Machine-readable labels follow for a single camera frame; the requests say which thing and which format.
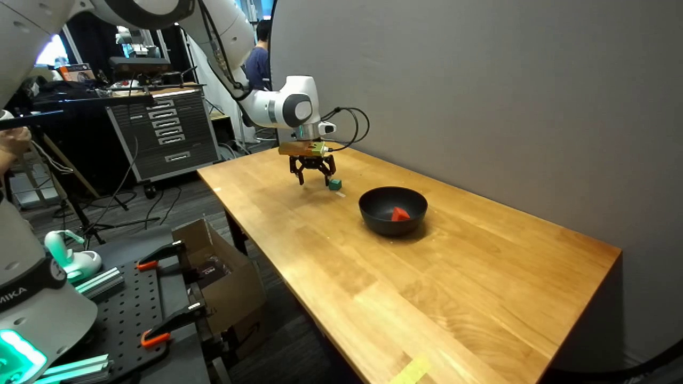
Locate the person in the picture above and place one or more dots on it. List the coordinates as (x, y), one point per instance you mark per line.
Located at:
(258, 64)

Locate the black bowl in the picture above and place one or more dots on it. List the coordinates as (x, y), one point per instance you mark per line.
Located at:
(380, 220)

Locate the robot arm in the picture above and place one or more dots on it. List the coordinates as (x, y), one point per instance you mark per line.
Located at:
(267, 106)

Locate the grey drawer cabinet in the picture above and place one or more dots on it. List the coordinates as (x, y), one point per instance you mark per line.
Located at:
(165, 133)

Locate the aluminium profile bar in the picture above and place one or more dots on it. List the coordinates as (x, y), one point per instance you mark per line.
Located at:
(101, 282)
(74, 369)

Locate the person's hand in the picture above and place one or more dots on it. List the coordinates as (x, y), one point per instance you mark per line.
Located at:
(13, 144)

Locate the white hand controller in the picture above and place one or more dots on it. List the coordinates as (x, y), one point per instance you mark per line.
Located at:
(80, 262)

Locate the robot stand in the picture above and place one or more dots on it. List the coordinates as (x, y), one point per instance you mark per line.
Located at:
(133, 304)

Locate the green cube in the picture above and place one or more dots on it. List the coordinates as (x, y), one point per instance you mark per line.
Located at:
(335, 185)

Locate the red cube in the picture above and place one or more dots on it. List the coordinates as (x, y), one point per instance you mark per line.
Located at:
(399, 215)

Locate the yellow tape strip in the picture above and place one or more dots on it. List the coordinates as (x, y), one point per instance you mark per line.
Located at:
(412, 371)

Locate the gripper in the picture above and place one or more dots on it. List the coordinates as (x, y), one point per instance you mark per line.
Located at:
(312, 161)

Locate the cardboard box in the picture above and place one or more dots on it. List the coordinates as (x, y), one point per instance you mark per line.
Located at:
(235, 288)

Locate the black clamp with orange grip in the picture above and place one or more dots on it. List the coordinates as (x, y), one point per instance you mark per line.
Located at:
(176, 321)
(165, 252)

